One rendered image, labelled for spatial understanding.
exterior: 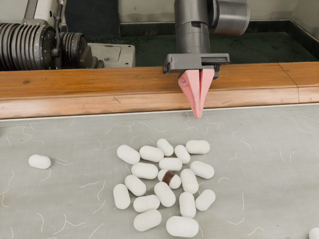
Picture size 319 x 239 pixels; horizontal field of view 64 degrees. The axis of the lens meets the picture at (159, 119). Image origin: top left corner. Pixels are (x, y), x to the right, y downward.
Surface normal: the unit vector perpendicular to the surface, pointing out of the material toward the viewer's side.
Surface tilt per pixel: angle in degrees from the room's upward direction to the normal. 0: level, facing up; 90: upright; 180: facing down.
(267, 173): 0
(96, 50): 0
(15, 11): 89
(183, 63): 40
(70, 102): 45
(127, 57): 0
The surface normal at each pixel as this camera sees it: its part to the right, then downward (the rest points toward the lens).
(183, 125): 0.04, -0.73
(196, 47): 0.00, -0.11
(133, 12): 0.16, 0.66
